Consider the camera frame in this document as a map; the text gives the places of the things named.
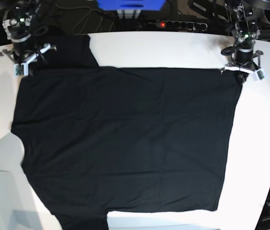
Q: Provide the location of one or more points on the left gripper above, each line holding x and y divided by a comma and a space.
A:
242, 60

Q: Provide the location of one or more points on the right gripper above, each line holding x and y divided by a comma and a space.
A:
23, 61

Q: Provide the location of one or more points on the black T-shirt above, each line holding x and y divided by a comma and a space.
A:
101, 139

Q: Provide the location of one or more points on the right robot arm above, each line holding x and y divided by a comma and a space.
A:
21, 25

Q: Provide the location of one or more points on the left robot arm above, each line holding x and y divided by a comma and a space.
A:
242, 25

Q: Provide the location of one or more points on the black power strip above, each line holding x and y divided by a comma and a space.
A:
195, 27

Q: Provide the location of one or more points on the blue box overhead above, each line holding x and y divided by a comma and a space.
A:
148, 5

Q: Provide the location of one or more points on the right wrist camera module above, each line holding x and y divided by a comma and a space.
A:
21, 70

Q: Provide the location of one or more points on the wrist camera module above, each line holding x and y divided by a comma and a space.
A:
21, 70
259, 75

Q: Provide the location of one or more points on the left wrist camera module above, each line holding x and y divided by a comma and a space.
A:
259, 75

